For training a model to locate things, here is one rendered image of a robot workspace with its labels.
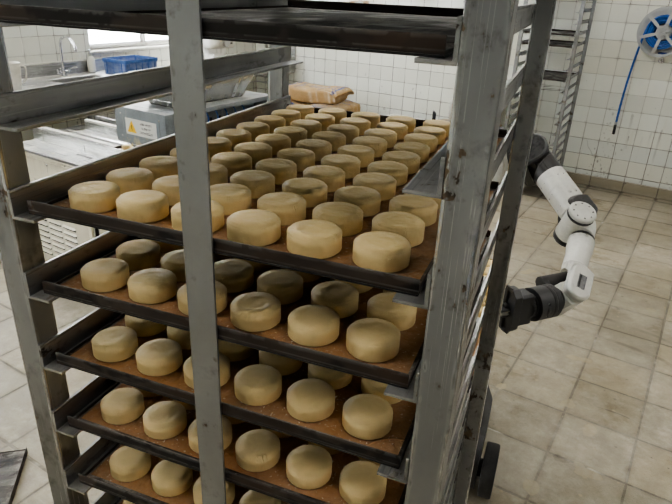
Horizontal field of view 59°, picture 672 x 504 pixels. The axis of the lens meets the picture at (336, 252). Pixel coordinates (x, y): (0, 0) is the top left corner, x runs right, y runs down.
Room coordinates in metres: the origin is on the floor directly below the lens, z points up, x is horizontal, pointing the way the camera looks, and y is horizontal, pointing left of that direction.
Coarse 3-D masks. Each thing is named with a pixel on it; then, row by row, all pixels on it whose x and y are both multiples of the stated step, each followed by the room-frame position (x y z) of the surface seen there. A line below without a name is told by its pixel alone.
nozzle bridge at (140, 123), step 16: (240, 96) 3.00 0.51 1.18; (256, 96) 3.01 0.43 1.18; (128, 112) 2.60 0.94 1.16; (144, 112) 2.54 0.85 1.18; (160, 112) 2.53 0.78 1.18; (208, 112) 2.81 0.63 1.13; (224, 112) 2.90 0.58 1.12; (128, 128) 2.60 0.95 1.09; (144, 128) 2.55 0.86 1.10; (160, 128) 2.49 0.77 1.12
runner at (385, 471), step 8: (496, 232) 0.96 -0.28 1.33; (488, 248) 0.86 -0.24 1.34; (488, 256) 0.87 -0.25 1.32; (480, 264) 0.86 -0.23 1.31; (480, 272) 0.78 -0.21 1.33; (480, 280) 0.80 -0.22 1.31; (408, 448) 0.44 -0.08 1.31; (408, 456) 0.40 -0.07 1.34; (408, 464) 0.40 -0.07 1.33; (384, 472) 0.41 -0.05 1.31; (392, 472) 0.41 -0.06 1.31; (400, 472) 0.41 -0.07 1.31; (400, 480) 0.40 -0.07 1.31
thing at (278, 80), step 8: (272, 72) 1.12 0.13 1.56; (280, 72) 1.11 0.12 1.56; (288, 72) 1.14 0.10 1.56; (272, 80) 1.12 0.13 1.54; (280, 80) 1.11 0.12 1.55; (288, 80) 1.14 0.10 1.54; (272, 88) 1.12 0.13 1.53; (280, 88) 1.11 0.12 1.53; (288, 88) 1.14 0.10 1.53; (272, 96) 1.12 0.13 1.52; (280, 96) 1.11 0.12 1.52
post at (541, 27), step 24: (552, 0) 0.96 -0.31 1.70; (552, 24) 0.97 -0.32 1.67; (528, 48) 0.97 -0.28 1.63; (528, 72) 0.97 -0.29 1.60; (528, 96) 0.96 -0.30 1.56; (528, 120) 0.96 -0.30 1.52; (528, 144) 0.96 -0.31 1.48; (504, 192) 0.97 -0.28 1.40; (504, 216) 0.96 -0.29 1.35; (504, 240) 0.96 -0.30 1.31; (504, 264) 0.96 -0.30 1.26; (504, 288) 0.96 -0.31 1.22; (480, 336) 0.97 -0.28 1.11; (480, 360) 0.96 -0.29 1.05; (480, 384) 0.96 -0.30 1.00; (480, 408) 0.96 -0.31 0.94; (456, 480) 0.97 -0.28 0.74
